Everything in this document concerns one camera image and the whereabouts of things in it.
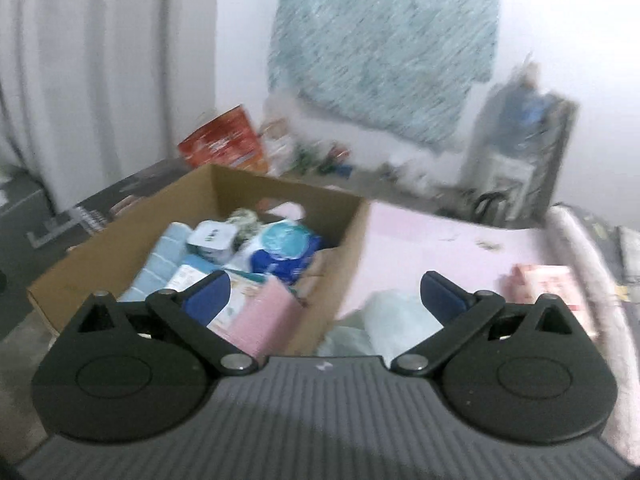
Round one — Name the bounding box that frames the white curtain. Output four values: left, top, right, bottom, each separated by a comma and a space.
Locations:
0, 0, 221, 211

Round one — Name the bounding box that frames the pink tissue pack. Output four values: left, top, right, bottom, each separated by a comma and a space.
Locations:
502, 264, 598, 341

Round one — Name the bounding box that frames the large white plastic bag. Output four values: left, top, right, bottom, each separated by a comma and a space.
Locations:
317, 290, 443, 358

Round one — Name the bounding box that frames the clear food bag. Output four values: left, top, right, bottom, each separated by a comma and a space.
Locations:
260, 117, 296, 176

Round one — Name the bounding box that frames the small white box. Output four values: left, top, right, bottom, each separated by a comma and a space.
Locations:
187, 220, 238, 263

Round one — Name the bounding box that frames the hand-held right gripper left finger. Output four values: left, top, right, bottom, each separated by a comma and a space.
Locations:
75, 270, 259, 377

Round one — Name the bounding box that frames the blue wipes pack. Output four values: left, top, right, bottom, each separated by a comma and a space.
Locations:
247, 222, 323, 281

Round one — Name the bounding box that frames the pink folded cloth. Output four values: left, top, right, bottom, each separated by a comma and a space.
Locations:
235, 277, 303, 356

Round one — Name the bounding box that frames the white water dispenser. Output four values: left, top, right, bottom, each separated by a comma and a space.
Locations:
460, 150, 531, 221

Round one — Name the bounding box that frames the grey leaning board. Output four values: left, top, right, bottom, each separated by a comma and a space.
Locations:
530, 100, 581, 221

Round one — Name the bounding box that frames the floral wall cloth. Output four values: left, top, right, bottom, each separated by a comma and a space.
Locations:
267, 0, 501, 148

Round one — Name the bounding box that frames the blue water bottle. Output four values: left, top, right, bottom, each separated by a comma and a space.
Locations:
492, 75, 551, 161

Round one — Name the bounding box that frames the dark printed board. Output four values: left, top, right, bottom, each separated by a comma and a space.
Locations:
27, 160, 201, 251

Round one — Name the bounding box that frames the cardboard box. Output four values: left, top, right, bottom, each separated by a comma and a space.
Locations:
27, 164, 371, 356

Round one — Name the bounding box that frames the green floral cloth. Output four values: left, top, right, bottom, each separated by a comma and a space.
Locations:
227, 208, 273, 241

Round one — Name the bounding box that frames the blue towel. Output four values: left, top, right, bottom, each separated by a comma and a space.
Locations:
117, 222, 193, 303

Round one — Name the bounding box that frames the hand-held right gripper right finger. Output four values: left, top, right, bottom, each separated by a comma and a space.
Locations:
390, 270, 574, 377

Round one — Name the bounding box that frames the pink bed sheet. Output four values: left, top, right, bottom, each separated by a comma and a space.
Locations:
335, 202, 556, 321

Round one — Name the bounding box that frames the red snack bag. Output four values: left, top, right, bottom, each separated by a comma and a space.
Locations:
177, 105, 268, 171

